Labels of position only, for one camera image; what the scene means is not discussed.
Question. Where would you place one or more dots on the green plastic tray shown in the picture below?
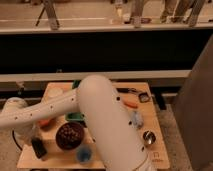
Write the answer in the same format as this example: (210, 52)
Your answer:
(74, 116)

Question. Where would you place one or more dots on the blue plastic cup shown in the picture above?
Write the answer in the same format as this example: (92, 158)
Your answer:
(84, 154)

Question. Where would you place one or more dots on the white paper cup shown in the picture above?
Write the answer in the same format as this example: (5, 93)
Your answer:
(53, 92)

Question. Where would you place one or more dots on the small metal cup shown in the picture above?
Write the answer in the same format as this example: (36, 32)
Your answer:
(149, 137)

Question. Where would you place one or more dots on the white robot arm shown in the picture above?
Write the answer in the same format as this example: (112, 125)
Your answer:
(118, 143)

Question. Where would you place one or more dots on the orange carrot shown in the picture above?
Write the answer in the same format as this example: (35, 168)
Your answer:
(130, 104)

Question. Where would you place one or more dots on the black eraser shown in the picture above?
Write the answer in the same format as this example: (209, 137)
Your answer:
(38, 147)

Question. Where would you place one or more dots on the crumpled blue cloth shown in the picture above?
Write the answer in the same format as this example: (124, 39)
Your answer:
(137, 119)

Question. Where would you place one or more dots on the dark bowl of nuts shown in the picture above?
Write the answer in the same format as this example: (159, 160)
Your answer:
(69, 136)

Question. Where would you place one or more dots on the orange bowl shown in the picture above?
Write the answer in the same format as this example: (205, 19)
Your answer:
(44, 123)

